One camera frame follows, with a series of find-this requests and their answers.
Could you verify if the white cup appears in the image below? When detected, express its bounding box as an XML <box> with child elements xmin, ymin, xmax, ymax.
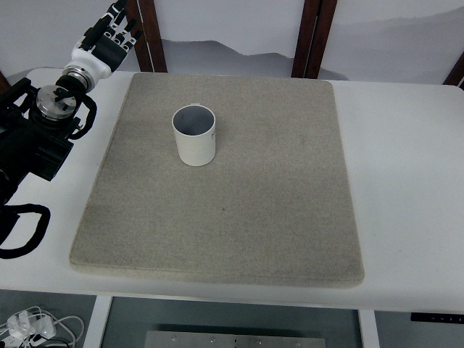
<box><xmin>171</xmin><ymin>104</ymin><xmax>218</xmax><ymax>167</ymax></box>

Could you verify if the black table control panel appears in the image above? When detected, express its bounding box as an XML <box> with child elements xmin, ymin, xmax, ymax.
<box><xmin>410</xmin><ymin>311</ymin><xmax>464</xmax><ymax>323</ymax></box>

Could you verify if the white table leg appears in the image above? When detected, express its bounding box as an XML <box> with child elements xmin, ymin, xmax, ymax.
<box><xmin>83</xmin><ymin>295</ymin><xmax>113</xmax><ymax>348</ymax></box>
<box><xmin>358</xmin><ymin>310</ymin><xmax>380</xmax><ymax>348</ymax></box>

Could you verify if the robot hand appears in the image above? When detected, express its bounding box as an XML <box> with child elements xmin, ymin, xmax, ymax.
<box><xmin>66</xmin><ymin>0</ymin><xmax>144</xmax><ymax>82</ymax></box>

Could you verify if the white power adapter with cables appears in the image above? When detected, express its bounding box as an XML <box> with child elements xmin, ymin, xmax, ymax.
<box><xmin>0</xmin><ymin>306</ymin><xmax>85</xmax><ymax>348</ymax></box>

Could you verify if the grey felt mat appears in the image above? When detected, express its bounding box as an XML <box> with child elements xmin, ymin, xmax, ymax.
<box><xmin>68</xmin><ymin>72</ymin><xmax>365</xmax><ymax>289</ymax></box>

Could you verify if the grey metal plate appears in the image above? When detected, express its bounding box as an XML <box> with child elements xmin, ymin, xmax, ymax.
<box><xmin>144</xmin><ymin>329</ymin><xmax>329</xmax><ymax>348</ymax></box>

